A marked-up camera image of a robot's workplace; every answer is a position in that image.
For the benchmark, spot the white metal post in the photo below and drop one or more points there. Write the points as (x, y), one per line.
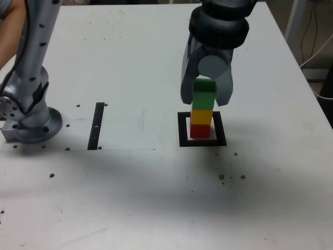
(296, 15)

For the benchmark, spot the black tape square outline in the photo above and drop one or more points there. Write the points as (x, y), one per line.
(182, 130)

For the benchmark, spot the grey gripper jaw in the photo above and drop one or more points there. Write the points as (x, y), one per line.
(212, 66)
(188, 78)

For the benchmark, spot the black tape strip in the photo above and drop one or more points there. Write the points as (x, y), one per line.
(95, 135)

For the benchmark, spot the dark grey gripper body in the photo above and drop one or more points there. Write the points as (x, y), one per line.
(221, 52)

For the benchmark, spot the red cube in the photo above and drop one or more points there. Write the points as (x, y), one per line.
(199, 131)

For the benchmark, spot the yellow cube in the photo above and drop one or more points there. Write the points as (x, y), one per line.
(200, 117)

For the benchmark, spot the green cube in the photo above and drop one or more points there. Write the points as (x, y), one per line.
(203, 100)

